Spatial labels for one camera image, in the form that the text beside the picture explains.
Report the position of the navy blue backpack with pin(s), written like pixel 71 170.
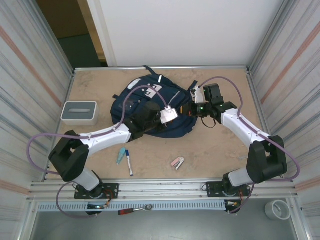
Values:
pixel 140 100

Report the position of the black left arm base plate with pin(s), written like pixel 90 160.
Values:
pixel 112 187

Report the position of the aluminium table edge rail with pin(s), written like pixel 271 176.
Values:
pixel 112 68

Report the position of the white grey tissue box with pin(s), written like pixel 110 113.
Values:
pixel 80 117

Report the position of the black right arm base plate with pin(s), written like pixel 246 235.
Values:
pixel 212 190

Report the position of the aluminium mounting rail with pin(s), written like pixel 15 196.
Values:
pixel 162 186

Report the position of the pink stapler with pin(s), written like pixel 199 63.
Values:
pixel 178 162

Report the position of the grey tape roll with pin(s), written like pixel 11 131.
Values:
pixel 268 210

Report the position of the small circuit board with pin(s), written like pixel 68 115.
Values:
pixel 96 206

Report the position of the light teal small bottle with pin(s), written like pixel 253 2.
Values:
pixel 121 155

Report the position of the blue white marker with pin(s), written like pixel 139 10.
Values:
pixel 128 161

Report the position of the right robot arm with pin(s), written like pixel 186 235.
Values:
pixel 240 127

